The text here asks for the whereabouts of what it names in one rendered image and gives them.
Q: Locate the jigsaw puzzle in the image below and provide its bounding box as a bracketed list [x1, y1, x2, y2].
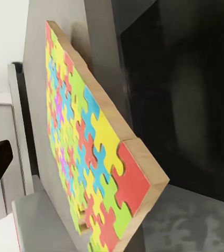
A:
[46, 20, 170, 252]

